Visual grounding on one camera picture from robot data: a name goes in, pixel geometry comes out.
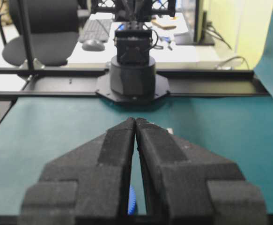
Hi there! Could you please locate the black keyboard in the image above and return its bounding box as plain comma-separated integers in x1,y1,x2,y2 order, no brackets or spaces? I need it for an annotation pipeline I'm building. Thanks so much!
78,19,113,43

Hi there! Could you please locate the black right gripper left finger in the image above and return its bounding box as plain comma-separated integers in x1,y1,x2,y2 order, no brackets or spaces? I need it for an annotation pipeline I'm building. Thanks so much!
19,118,136,225

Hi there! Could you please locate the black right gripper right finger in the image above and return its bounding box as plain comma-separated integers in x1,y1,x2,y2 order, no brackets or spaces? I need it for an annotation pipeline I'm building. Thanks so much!
136,118,268,225

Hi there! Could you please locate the black vertical frame post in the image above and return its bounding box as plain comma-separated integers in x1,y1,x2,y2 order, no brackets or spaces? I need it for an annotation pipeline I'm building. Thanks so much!
16,0,35,70

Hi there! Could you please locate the small blue gear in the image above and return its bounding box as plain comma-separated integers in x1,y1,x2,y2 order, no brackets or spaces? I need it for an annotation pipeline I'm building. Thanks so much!
127,185,137,215

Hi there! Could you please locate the grey computer mouse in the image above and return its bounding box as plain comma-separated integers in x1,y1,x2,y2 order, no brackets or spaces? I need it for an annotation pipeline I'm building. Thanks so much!
82,39,105,52

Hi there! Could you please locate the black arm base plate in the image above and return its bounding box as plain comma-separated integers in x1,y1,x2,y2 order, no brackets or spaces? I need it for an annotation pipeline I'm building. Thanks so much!
95,73,170,105

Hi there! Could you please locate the black aluminium frame rail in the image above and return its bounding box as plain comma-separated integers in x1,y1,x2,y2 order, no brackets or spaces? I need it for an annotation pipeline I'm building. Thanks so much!
0,67,269,101

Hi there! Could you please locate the black office chair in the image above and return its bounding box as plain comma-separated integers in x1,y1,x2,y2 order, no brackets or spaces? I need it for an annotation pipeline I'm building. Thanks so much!
2,0,79,67

